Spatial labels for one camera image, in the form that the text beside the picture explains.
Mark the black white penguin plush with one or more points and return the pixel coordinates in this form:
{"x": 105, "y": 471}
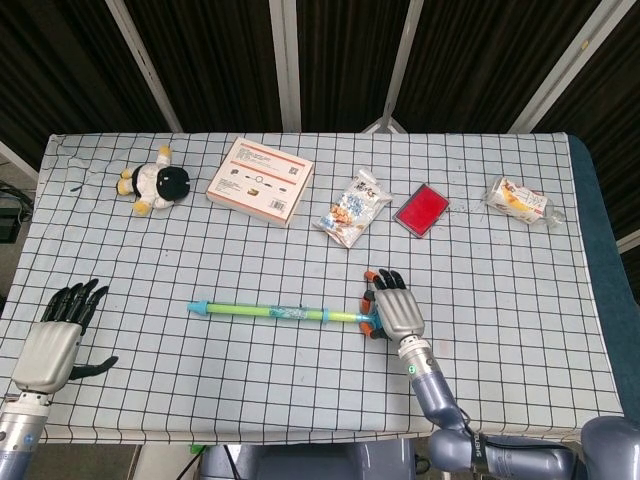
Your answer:
{"x": 162, "y": 185}

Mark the black equipment box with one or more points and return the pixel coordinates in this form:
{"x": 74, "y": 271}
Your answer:
{"x": 9, "y": 220}

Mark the white patterned package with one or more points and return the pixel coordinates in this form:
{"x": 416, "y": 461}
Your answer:
{"x": 520, "y": 200}

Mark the white metal frame post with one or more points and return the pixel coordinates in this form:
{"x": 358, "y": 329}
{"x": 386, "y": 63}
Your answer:
{"x": 400, "y": 65}
{"x": 560, "y": 70}
{"x": 145, "y": 70}
{"x": 285, "y": 65}

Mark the grey robot torso base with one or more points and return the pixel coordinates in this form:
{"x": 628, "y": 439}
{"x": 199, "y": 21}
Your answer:
{"x": 310, "y": 462}

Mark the white cardboard product box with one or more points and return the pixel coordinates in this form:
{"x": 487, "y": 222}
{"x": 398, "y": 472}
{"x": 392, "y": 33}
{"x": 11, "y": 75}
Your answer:
{"x": 257, "y": 180}

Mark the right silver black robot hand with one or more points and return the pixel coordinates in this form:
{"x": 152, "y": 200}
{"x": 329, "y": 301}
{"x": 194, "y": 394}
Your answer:
{"x": 400, "y": 312}

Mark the checkered light blue tablecloth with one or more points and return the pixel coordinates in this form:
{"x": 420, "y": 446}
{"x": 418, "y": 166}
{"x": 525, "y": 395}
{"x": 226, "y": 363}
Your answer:
{"x": 280, "y": 390}

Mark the dark blue table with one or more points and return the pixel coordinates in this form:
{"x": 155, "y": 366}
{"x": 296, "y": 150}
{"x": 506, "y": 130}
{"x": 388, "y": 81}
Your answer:
{"x": 602, "y": 240}

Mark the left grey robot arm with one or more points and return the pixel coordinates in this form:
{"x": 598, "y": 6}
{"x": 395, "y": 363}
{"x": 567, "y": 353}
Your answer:
{"x": 20, "y": 435}

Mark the clear blue water pump barrel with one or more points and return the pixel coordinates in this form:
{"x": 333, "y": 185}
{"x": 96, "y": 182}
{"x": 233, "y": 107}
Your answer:
{"x": 280, "y": 313}

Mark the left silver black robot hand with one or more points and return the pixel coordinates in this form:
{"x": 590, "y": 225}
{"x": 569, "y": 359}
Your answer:
{"x": 47, "y": 352}

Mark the silver blue snack bag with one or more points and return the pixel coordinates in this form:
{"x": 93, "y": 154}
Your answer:
{"x": 352, "y": 212}

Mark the red ink stamp pad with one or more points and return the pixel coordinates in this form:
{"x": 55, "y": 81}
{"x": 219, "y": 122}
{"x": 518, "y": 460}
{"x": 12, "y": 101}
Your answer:
{"x": 421, "y": 209}

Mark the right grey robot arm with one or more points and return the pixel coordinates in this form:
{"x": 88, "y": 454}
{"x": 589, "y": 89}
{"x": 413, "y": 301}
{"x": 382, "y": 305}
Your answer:
{"x": 435, "y": 390}

